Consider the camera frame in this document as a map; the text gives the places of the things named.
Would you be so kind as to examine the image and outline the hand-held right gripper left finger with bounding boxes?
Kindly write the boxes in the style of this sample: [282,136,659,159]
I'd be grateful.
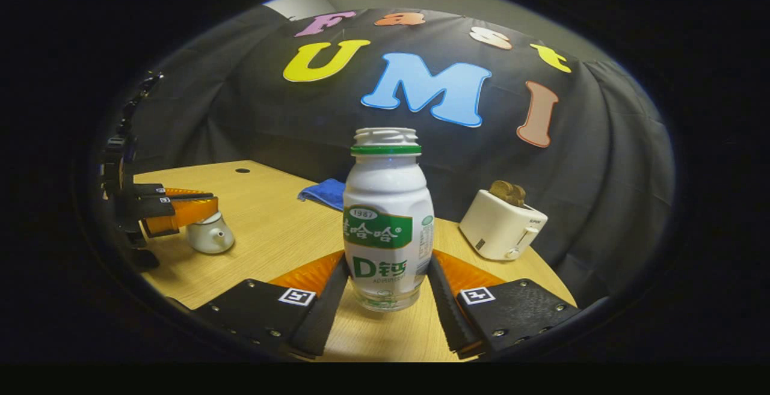
[191,250,351,361]

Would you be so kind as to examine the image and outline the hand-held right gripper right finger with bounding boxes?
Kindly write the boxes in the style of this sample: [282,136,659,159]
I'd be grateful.
[426,249,584,361]

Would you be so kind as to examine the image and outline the white teacup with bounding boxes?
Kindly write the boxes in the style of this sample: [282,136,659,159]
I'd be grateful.
[185,210,236,255]

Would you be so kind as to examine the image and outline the white water bottle green label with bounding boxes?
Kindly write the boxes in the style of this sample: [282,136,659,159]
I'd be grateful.
[343,127,436,313]

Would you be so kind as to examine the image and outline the white toaster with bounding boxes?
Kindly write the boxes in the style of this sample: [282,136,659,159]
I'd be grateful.
[458,189,549,262]

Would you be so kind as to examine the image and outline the blue folded towel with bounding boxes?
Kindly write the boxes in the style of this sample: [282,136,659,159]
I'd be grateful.
[298,178,347,212]

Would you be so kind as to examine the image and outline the brown toast slice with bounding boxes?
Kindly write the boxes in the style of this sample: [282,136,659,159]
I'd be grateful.
[488,180,527,207]

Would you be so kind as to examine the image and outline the black backdrop cloth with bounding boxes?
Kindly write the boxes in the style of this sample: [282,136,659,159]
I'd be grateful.
[129,7,677,310]

